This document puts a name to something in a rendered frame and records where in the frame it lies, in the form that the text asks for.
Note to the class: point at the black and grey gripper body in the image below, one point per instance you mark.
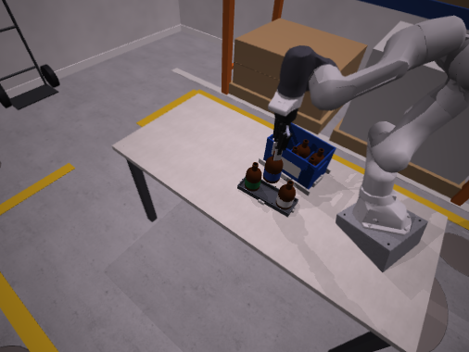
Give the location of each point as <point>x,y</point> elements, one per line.
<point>287,119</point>

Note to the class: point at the brown bottle with blue label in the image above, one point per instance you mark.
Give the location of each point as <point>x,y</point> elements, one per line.
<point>272,170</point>

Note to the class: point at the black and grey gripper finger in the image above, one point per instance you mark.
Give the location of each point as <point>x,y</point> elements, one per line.
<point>282,143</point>
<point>275,133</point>

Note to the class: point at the brown bottle with green label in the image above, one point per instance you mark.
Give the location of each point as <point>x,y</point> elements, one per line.
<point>253,177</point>

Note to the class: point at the blue crate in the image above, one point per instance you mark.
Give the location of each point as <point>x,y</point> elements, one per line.
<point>296,167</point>

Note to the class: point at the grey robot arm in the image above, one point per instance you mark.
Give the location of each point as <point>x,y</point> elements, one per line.
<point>441,40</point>

